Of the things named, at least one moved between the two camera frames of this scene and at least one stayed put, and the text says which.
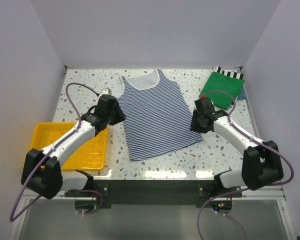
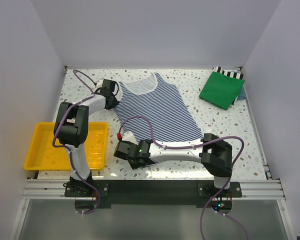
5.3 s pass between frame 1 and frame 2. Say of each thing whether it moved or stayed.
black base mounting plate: stayed
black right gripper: moved
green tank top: stayed
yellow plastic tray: stayed
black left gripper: moved
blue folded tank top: stayed
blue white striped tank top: moved
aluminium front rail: stayed
